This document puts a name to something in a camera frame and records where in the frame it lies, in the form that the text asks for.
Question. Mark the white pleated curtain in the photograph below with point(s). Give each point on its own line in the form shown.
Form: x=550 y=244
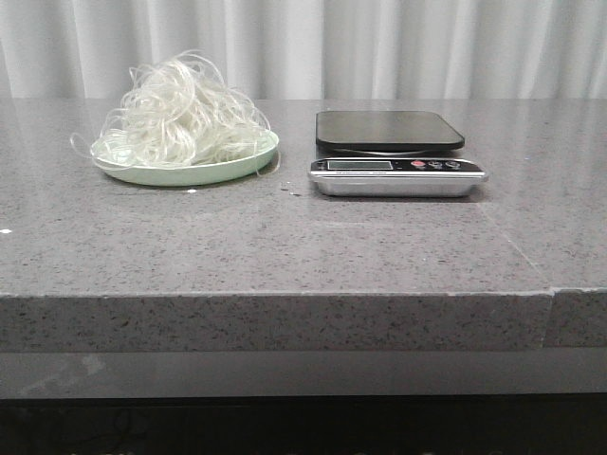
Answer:
x=307 y=50

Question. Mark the black silver kitchen scale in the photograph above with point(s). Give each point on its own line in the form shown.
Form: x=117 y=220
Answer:
x=390 y=154

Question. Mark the pale green round plate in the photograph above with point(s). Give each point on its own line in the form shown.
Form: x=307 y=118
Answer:
x=195 y=175

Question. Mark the white vermicelli noodle bundle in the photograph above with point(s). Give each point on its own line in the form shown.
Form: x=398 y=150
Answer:
x=179 y=114

